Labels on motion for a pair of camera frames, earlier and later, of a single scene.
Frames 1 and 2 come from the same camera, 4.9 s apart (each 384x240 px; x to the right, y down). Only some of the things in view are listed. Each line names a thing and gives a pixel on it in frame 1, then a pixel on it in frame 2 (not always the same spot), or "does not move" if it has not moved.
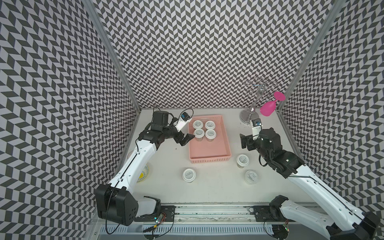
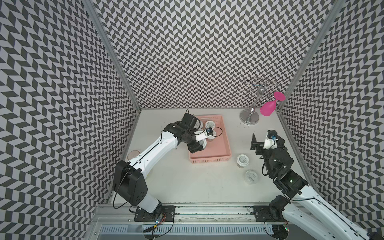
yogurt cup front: (189, 175) → (204, 142)
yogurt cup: (210, 134) does not move
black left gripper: (186, 138) → (195, 147)
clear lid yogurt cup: (251, 177) does not move
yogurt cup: (242, 160) does not move
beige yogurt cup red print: (210, 124) does not move
